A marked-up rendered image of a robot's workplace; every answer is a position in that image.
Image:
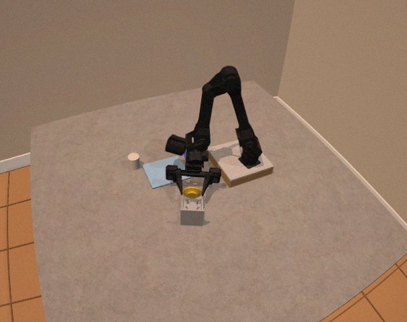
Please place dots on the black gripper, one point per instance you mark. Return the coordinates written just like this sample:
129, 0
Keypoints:
175, 174

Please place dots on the white dish rack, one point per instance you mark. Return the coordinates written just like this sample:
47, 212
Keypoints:
192, 212

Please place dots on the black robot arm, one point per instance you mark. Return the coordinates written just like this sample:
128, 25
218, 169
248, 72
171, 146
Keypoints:
227, 80

